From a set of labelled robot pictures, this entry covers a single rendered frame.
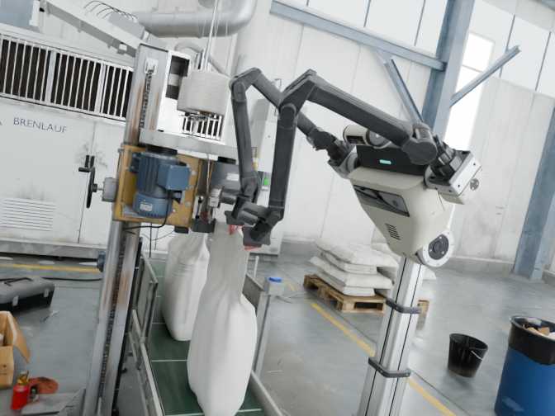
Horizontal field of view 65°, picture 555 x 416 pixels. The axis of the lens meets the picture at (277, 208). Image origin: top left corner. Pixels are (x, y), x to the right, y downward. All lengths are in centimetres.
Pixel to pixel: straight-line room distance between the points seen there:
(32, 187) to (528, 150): 851
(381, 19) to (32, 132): 521
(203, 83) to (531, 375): 263
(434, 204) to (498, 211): 801
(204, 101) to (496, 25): 778
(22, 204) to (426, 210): 391
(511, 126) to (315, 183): 426
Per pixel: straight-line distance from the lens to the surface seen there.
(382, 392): 184
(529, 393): 336
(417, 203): 146
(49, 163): 464
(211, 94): 175
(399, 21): 769
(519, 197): 987
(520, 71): 958
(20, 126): 465
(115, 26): 435
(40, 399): 262
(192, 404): 194
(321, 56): 681
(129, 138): 196
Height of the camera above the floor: 140
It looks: 6 degrees down
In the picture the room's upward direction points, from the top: 11 degrees clockwise
